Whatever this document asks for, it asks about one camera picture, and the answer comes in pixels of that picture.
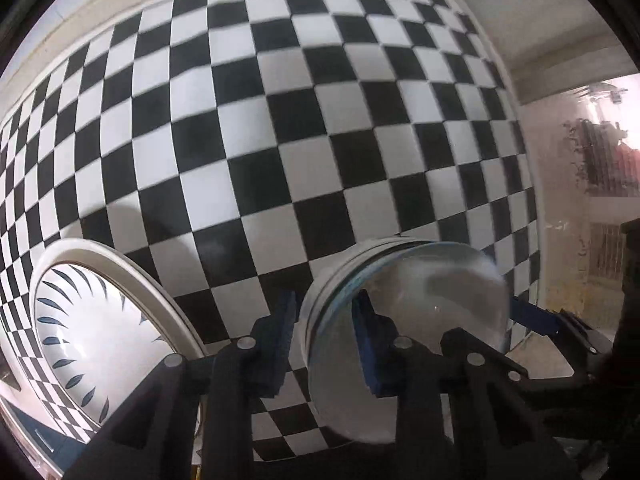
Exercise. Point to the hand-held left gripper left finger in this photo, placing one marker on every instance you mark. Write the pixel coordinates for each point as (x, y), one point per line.
(280, 342)

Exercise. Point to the black and white checkered mat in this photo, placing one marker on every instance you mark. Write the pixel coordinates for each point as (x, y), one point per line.
(300, 135)

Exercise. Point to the clear glass bowl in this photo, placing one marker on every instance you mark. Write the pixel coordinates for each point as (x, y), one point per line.
(440, 295)

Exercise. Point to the white plate with floral print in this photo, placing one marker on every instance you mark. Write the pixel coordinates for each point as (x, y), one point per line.
(125, 265)

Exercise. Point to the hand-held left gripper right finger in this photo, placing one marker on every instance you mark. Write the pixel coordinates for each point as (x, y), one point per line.
(367, 352)

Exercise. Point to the blue cabinet front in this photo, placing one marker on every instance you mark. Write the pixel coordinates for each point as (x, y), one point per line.
(35, 435)

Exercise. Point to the white plate with blue leaves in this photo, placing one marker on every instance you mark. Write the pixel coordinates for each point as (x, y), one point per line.
(100, 340)

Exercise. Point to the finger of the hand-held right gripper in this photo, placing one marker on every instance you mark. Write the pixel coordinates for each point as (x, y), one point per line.
(537, 320)

